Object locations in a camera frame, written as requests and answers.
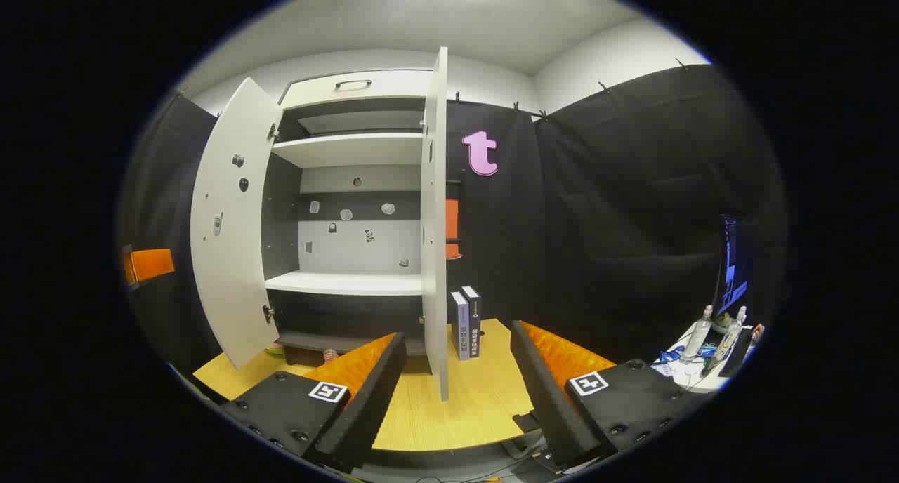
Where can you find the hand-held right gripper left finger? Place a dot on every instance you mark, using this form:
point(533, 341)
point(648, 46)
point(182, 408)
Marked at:
point(372, 399)

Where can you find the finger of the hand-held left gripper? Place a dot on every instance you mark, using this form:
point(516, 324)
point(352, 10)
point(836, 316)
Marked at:
point(151, 264)

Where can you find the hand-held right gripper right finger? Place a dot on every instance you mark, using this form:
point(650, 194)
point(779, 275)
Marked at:
point(544, 392)

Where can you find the white cabinet door phone sticker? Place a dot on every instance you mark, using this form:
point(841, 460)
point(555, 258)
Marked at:
point(232, 258)

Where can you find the dark navy book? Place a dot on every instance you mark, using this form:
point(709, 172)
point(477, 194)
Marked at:
point(475, 321)

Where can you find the light grey book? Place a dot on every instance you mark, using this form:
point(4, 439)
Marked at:
point(460, 328)

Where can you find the small green object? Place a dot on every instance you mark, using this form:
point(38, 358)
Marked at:
point(274, 348)

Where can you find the white and grey cabinet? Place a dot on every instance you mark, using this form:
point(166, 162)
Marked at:
point(344, 283)

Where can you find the white spray bottle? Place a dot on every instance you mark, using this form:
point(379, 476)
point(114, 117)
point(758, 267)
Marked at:
point(730, 335)
point(697, 335)

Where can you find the black backdrop cloth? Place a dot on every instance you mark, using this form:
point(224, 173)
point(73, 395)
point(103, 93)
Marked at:
point(597, 223)

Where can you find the computer monitor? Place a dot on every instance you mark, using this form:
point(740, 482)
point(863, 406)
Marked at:
point(730, 265)

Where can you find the white cabinet drawer front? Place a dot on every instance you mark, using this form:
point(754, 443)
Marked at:
point(393, 86)

